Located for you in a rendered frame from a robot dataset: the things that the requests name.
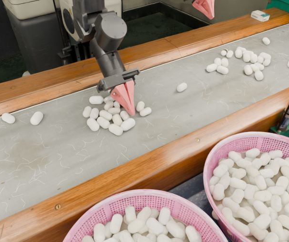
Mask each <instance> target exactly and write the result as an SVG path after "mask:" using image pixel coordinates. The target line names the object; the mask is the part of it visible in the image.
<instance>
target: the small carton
mask: <svg viewBox="0 0 289 242"><path fill-rule="evenodd" d="M269 16H270V15H269V14H266V13H264V12H261V11H259V10H257V11H254V12H252V14H251V17H252V18H254V19H257V20H259V21H261V22H264V21H267V20H268V19H269Z"/></svg>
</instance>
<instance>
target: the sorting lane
mask: <svg viewBox="0 0 289 242"><path fill-rule="evenodd" d="M264 37H267V38H268V39H269V40H270V43H269V44H268V45H265V44H264V42H263V38H264ZM237 47H242V48H245V49H246V50H248V51H252V52H253V53H254V54H256V55H257V57H258V56H259V55H260V53H262V52H264V53H267V54H269V55H270V56H271V59H270V63H269V65H268V66H264V69H263V70H262V71H261V72H262V74H263V76H264V77H263V79H262V80H261V81H258V80H257V79H256V78H255V75H254V73H255V72H252V74H251V75H246V73H245V71H244V67H245V66H246V65H251V64H255V63H251V61H249V62H245V61H244V60H243V54H242V56H241V57H240V58H236V56H235V51H236V50H237ZM223 49H227V50H228V51H229V50H232V51H233V55H232V57H231V58H227V56H226V55H225V56H222V55H221V51H222V50H223ZM215 58H220V59H221V60H222V59H223V58H226V59H227V60H228V63H229V64H228V66H227V67H226V68H228V70H229V72H228V73H227V74H222V73H219V72H218V71H217V70H214V71H212V72H208V71H207V70H206V68H207V66H208V65H210V64H213V63H214V60H215ZM288 62H289V24H286V25H283V26H280V27H277V28H274V29H270V30H267V31H264V32H261V33H258V34H255V35H252V36H249V37H246V38H242V39H239V40H236V41H233V42H230V43H227V44H224V45H221V46H218V47H215V48H211V49H208V50H205V51H202V52H199V53H196V54H193V55H190V56H187V57H184V58H181V59H178V60H174V61H171V62H168V63H165V64H162V65H159V66H156V67H153V68H150V69H147V70H144V71H140V74H139V75H135V82H136V85H135V86H134V94H133V102H134V109H135V114H134V115H133V116H131V115H130V114H129V113H128V111H127V110H126V109H125V108H124V107H122V108H120V113H121V112H122V111H126V112H127V113H128V115H129V116H130V118H132V119H134V120H135V125H134V126H133V127H132V128H130V129H129V130H127V131H124V130H123V133H122V134H121V135H115V134H114V133H112V132H110V131H109V129H108V128H107V129H104V128H102V127H101V126H99V129H98V130H97V131H92V130H91V129H90V127H89V126H88V125H87V120H88V119H89V118H90V117H87V118H86V117H84V116H83V111H84V109H85V107H87V106H90V107H91V108H92V109H93V108H97V109H98V110H99V113H100V111H101V110H105V109H104V106H105V105H106V103H105V102H103V103H102V104H91V103H90V102H89V99H90V97H91V96H102V97H103V98H105V97H108V96H110V93H109V92H108V91H101V92H100V93H98V92H97V89H96V87H97V85H96V86H93V87H91V88H88V89H84V90H81V91H78V92H75V93H72V94H69V95H66V96H63V97H59V98H56V99H53V100H50V101H47V102H44V103H41V104H38V105H35V106H32V107H29V108H25V109H22V110H19V111H16V112H13V113H10V115H12V116H14V117H15V122H14V123H7V122H6V121H4V120H3V119H2V117H0V220H3V219H5V218H7V217H9V216H11V215H13V214H16V213H18V212H20V211H22V210H24V209H26V208H29V207H31V206H33V205H35V204H37V203H39V202H42V201H44V200H46V199H48V198H50V197H52V196H55V195H57V194H59V193H61V192H63V191H66V190H68V189H70V188H72V187H74V186H76V185H79V184H81V183H83V182H85V181H87V180H89V179H91V178H93V177H95V176H98V175H100V174H102V173H104V172H106V171H108V170H111V169H113V168H115V167H117V166H119V165H122V164H124V163H126V162H128V161H130V160H132V159H135V158H137V157H139V156H141V155H143V154H145V153H148V152H150V151H152V150H154V149H156V148H158V147H161V146H163V145H165V144H167V143H169V142H171V141H174V140H176V139H178V138H180V137H182V136H184V135H187V134H189V133H191V132H193V131H195V130H198V129H200V128H202V127H204V126H206V125H208V124H211V123H213V122H215V121H217V120H219V119H221V118H224V117H226V116H228V115H230V114H232V113H234V112H236V111H238V110H240V109H243V108H245V107H247V106H249V105H251V104H254V103H256V102H258V101H260V100H262V99H264V98H267V97H269V96H271V95H273V94H275V93H277V92H280V91H282V90H284V89H286V88H288V87H289V67H288ZM262 65H263V63H262ZM182 83H186V84H187V88H186V89H185V90H183V91H182V92H178V91H177V86H178V85H180V84H182ZM140 101H142V102H144V109H145V108H147V107H149V108H151V110H152V111H151V113H150V114H148V115H145V116H141V115H140V112H138V111H137V110H136V107H137V104H138V103H139V102H140ZM38 111H39V112H42V113H43V118H42V120H41V121H40V123H39V124H38V125H33V124H32V123H31V122H30V119H31V118H32V116H33V115H34V113H35V112H38ZM120 113H119V115H120ZM99 117H100V115H99V114H98V118H99ZM96 121H97V119H96Z"/></svg>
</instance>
